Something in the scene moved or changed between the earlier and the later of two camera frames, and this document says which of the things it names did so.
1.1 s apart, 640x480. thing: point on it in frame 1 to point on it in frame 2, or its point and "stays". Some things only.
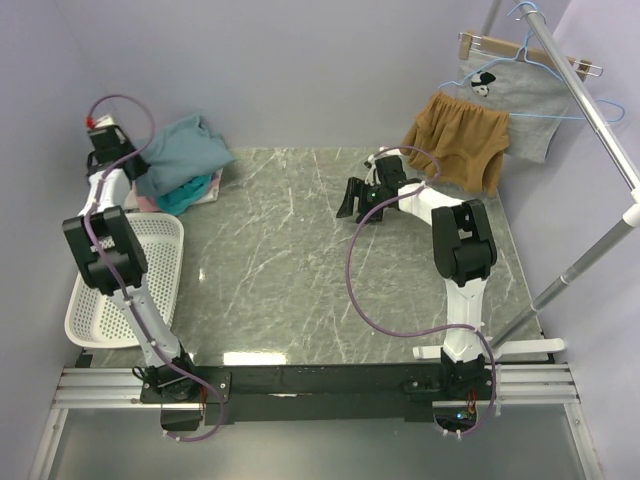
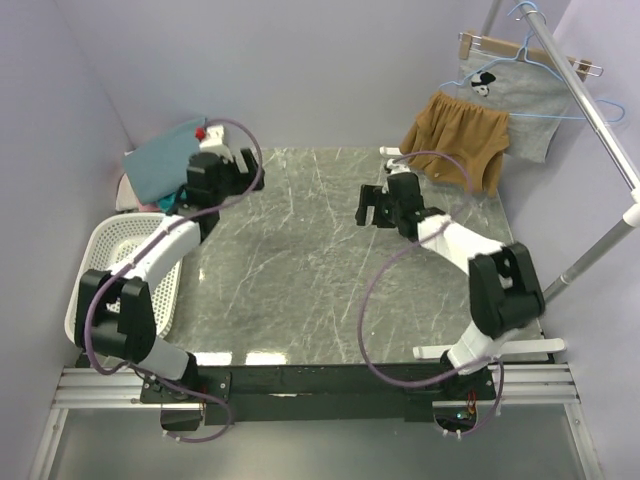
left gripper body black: x=139 y=166 to x=231 y=181
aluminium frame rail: x=514 y=386 stays
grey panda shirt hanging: x=536 y=97 stays
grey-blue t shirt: x=181 y=154 stays
